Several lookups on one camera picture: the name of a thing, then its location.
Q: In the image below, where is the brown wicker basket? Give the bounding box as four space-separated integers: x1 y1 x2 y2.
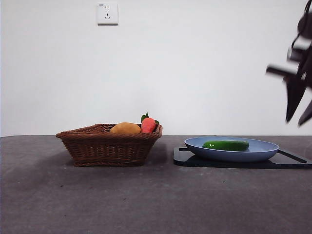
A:
56 123 163 167

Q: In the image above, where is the white wall socket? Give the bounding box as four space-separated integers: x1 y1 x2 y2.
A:
97 2 119 26

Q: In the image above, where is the orange carrot with leaves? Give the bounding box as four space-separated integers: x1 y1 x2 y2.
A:
140 112 160 134

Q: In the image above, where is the blue plate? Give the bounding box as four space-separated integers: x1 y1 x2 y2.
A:
184 136 280 163

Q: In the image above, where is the black rectangular tray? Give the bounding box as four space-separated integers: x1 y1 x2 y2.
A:
173 147 312 170

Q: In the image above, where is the yellow-brown potato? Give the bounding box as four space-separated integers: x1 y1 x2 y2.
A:
109 122 142 134

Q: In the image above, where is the green pepper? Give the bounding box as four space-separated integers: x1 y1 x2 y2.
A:
202 140 250 152

